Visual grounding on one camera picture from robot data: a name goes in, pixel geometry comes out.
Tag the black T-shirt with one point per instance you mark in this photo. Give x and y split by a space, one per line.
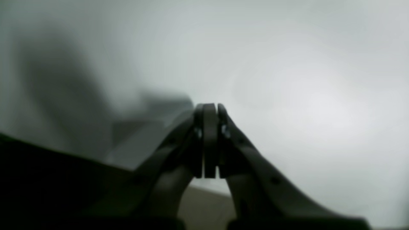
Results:
42 189

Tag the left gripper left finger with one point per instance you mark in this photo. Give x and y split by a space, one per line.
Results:
150 198

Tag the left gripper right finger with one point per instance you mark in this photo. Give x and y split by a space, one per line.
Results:
264 199

